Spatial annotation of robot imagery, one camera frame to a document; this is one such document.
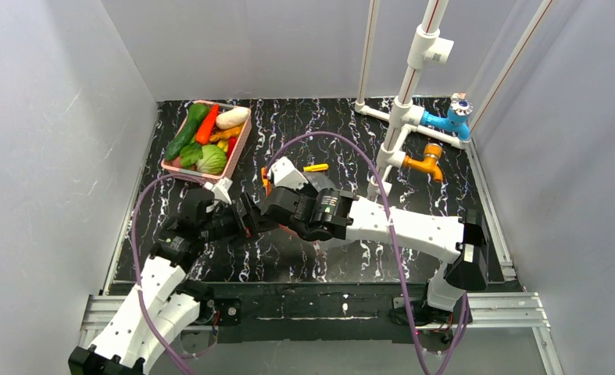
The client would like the pink plastic basket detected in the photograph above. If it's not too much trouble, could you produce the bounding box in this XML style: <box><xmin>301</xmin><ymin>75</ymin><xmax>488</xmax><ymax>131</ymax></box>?
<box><xmin>160</xmin><ymin>100</ymin><xmax>252</xmax><ymax>183</ymax></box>

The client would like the white radish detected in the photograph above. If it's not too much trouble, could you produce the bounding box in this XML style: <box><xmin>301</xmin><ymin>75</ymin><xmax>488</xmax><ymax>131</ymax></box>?
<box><xmin>216</xmin><ymin>107</ymin><xmax>251</xmax><ymax>130</ymax></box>

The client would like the clear zip top bag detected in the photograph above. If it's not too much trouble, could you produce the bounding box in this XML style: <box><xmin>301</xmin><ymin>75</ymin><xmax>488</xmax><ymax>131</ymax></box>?
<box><xmin>261</xmin><ymin>172</ymin><xmax>336</xmax><ymax>241</ymax></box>

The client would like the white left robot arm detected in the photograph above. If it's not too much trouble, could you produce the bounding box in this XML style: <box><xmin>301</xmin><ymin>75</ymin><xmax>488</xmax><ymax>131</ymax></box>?
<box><xmin>68</xmin><ymin>188</ymin><xmax>279</xmax><ymax>374</ymax></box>

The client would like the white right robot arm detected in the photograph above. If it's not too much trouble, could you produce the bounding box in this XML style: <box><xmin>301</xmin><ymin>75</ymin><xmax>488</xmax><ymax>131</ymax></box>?
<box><xmin>260</xmin><ymin>187</ymin><xmax>489</xmax><ymax>311</ymax></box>

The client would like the green cabbage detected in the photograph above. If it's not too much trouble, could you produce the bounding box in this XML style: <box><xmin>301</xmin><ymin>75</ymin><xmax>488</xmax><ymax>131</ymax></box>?
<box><xmin>196</xmin><ymin>145</ymin><xmax>227</xmax><ymax>175</ymax></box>

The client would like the red chili pepper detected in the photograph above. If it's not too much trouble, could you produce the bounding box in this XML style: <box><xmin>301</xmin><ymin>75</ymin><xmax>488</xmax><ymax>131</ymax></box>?
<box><xmin>227</xmin><ymin>137</ymin><xmax>238</xmax><ymax>159</ymax></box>

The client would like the green leafy vegetable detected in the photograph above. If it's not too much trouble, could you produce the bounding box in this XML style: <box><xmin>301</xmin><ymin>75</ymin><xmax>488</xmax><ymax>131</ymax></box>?
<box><xmin>180</xmin><ymin>142</ymin><xmax>203</xmax><ymax>168</ymax></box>

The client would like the yellow banana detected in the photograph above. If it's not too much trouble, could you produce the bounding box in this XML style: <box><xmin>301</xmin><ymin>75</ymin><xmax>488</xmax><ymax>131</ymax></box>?
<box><xmin>209</xmin><ymin>126</ymin><xmax>243</xmax><ymax>143</ymax></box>

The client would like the orange carrot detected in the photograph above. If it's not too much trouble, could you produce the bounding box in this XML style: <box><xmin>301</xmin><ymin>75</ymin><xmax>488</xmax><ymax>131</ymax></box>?
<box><xmin>195</xmin><ymin>104</ymin><xmax>220</xmax><ymax>145</ymax></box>

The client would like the green cucumber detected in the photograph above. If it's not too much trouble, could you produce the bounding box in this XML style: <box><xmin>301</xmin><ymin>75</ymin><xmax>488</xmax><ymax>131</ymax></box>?
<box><xmin>164</xmin><ymin>103</ymin><xmax>210</xmax><ymax>162</ymax></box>

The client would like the orange plastic faucet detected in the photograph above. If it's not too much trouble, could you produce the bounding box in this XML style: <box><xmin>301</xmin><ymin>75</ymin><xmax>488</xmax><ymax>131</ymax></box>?
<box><xmin>402</xmin><ymin>143</ymin><xmax>444</xmax><ymax>183</ymax></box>

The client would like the blue plastic faucet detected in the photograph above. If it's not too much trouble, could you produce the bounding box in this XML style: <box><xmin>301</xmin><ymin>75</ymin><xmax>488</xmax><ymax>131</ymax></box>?
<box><xmin>420</xmin><ymin>98</ymin><xmax>473</xmax><ymax>141</ymax></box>

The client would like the orange handle screwdriver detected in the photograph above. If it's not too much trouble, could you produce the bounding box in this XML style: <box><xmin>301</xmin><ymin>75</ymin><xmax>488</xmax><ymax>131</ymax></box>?
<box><xmin>261</xmin><ymin>167</ymin><xmax>270</xmax><ymax>189</ymax></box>

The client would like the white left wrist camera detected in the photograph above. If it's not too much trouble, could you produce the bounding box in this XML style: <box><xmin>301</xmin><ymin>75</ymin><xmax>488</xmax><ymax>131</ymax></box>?
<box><xmin>203</xmin><ymin>177</ymin><xmax>232</xmax><ymax>205</ymax></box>

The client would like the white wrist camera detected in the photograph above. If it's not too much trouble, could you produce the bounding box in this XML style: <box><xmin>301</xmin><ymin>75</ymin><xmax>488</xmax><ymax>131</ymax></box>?
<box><xmin>203</xmin><ymin>177</ymin><xmax>232</xmax><ymax>205</ymax></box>
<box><xmin>268</xmin><ymin>156</ymin><xmax>309</xmax><ymax>191</ymax></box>

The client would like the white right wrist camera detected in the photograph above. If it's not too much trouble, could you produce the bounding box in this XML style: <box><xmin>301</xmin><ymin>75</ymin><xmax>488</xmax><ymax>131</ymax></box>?
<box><xmin>268</xmin><ymin>156</ymin><xmax>309</xmax><ymax>191</ymax></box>

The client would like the yellow handle screwdriver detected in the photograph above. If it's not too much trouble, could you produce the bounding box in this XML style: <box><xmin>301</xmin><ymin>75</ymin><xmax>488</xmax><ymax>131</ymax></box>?
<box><xmin>303</xmin><ymin>163</ymin><xmax>329</xmax><ymax>173</ymax></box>

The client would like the white pvc pipe frame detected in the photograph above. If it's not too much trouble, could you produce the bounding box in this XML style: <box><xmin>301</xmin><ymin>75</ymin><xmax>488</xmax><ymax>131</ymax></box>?
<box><xmin>354</xmin><ymin>1</ymin><xmax>552</xmax><ymax>199</ymax></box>

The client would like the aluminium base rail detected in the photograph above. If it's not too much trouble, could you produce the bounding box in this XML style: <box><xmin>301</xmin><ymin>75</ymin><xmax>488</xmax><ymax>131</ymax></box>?
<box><xmin>78</xmin><ymin>292</ymin><xmax>563</xmax><ymax>374</ymax></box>

